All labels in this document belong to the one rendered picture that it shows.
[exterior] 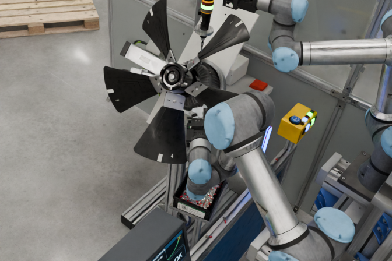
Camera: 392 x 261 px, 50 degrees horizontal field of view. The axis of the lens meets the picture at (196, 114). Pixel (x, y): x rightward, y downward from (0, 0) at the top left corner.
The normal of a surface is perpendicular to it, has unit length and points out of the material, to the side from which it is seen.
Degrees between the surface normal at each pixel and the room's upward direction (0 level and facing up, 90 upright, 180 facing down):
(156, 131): 52
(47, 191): 0
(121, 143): 0
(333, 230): 7
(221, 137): 85
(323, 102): 90
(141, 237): 15
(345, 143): 90
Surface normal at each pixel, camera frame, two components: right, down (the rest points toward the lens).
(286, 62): -0.08, 0.65
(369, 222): -0.66, 0.44
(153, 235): -0.11, -0.84
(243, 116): 0.46, -0.26
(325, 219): 0.20, -0.79
